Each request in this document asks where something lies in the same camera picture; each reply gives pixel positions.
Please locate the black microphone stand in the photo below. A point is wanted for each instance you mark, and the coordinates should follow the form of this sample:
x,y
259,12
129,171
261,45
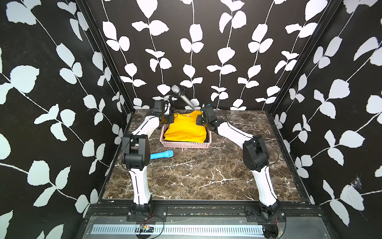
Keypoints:
x,y
170,104

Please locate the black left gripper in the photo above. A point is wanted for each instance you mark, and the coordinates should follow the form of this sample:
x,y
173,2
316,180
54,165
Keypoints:
x,y
170,118

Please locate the black t-shirt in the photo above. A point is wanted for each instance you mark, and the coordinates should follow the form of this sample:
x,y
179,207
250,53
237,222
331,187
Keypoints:
x,y
207,137

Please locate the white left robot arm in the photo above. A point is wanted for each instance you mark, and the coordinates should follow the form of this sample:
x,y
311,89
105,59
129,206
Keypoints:
x,y
136,157

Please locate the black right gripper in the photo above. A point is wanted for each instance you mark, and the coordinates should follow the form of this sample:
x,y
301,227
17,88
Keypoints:
x,y
199,117

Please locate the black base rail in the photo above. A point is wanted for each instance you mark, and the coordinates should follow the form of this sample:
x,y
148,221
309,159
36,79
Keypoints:
x,y
165,209

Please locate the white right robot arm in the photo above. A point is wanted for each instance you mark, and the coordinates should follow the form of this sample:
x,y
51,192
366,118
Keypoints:
x,y
256,159

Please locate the pink plastic basket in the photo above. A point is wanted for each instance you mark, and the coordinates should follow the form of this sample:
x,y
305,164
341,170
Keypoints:
x,y
177,144

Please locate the small circuit board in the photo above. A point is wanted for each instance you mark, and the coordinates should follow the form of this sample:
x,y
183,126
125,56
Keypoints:
x,y
146,229

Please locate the blue toy microphone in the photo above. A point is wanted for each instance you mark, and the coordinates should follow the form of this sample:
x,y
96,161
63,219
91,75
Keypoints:
x,y
165,154

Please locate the yellow t-shirt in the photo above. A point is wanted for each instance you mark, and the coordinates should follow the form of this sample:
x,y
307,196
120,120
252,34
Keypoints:
x,y
185,128

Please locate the silver microphone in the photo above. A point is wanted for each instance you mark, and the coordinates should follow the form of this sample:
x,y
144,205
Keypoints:
x,y
180,93

